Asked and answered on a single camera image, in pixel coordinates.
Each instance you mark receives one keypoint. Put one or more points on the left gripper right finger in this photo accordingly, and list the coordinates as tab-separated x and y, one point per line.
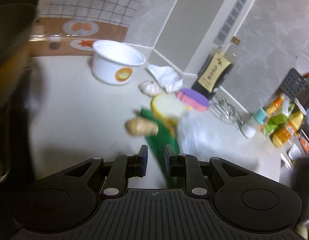
170	158

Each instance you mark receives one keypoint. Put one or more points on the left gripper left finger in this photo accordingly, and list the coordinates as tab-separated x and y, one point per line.
142	161

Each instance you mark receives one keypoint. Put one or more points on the green snack packet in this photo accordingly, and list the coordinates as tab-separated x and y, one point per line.
158	142

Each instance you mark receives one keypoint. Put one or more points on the ginger root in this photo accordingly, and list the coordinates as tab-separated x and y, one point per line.
141	126

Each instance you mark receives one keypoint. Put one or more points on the clear plastic bag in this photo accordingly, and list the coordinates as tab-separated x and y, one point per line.
199	136

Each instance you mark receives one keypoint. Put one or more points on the yellow plastic lid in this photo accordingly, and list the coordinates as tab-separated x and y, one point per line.
167	108

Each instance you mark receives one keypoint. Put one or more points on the pink purple sponge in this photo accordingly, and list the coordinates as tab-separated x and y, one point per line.
193	99

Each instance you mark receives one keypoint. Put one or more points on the garlic bulb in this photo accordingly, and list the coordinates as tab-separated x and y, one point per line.
149	88

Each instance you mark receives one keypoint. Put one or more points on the white tissue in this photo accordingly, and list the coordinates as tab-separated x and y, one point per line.
167	78

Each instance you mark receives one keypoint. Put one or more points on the salt shaker teal lid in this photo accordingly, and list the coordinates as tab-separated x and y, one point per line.
250	128

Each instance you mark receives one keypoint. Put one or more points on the soy sauce bottle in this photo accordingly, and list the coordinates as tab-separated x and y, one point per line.
215	72

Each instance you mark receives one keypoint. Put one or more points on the green vegetable bag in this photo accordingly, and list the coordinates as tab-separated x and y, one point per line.
278	118

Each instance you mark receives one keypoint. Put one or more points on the yellow sauce bottle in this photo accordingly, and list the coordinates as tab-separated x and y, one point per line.
286	131

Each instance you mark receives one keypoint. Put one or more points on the steel sink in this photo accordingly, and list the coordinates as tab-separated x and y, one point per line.
289	158

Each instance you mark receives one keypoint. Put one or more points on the orange juice bottle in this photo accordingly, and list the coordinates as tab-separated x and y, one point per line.
273	106

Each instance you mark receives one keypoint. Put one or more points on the grey utensil holder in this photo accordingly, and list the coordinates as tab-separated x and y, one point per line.
293	84

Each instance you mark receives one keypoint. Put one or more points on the white ladle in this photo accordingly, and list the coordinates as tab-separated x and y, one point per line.
302	64

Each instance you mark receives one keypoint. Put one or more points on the black wok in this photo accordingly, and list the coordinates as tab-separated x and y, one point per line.
16	22

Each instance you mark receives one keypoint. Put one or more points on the metal wire trivet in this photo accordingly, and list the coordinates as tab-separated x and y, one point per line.
226	112

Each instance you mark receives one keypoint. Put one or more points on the grey wall outlet strip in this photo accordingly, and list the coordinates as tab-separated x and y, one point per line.
229	22

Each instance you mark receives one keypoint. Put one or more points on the cartoon chef wall sticker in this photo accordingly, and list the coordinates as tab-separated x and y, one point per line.
69	27

